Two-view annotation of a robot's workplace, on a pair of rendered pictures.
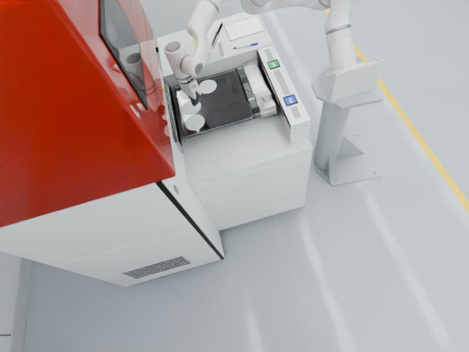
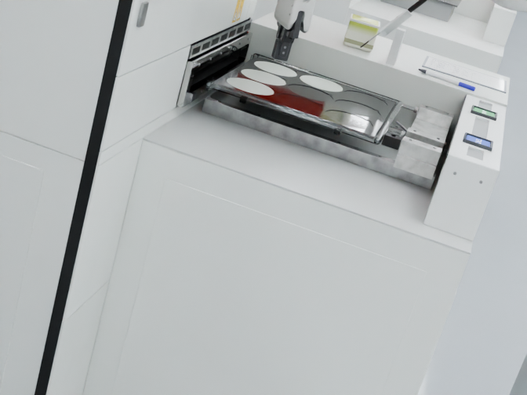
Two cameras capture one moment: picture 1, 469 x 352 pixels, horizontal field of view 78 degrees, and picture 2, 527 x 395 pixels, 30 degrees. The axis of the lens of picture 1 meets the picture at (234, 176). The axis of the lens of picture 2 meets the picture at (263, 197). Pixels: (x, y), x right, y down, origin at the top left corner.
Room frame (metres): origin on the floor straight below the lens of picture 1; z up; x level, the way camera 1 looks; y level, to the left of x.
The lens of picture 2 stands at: (-0.92, -0.24, 1.41)
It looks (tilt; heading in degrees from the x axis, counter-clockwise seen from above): 21 degrees down; 7
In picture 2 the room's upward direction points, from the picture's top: 16 degrees clockwise
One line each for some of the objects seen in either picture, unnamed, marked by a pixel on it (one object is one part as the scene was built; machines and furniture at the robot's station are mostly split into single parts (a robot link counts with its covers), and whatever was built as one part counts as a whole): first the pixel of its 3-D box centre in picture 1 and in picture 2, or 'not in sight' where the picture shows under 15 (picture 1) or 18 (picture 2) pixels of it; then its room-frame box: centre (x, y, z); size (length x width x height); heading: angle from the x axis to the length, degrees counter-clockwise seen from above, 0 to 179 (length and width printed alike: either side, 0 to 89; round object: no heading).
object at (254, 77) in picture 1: (259, 89); (423, 145); (1.12, -0.27, 0.87); 0.36 x 0.08 x 0.03; 178
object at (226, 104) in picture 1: (211, 101); (310, 93); (1.11, 0.00, 0.90); 0.34 x 0.34 x 0.01; 88
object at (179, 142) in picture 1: (174, 115); (217, 66); (1.10, 0.21, 0.89); 0.44 x 0.02 x 0.10; 178
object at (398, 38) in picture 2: (216, 45); (392, 34); (1.35, -0.12, 1.03); 0.06 x 0.04 x 0.13; 88
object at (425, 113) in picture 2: (250, 65); (434, 115); (1.29, -0.28, 0.89); 0.08 x 0.03 x 0.03; 88
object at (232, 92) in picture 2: (218, 127); (292, 112); (0.93, 0.00, 0.90); 0.37 x 0.01 x 0.01; 88
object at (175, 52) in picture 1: (179, 59); not in sight; (1.06, 0.07, 1.23); 0.09 x 0.08 x 0.13; 39
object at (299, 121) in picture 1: (281, 91); (469, 159); (1.03, -0.37, 0.89); 0.55 x 0.09 x 0.14; 178
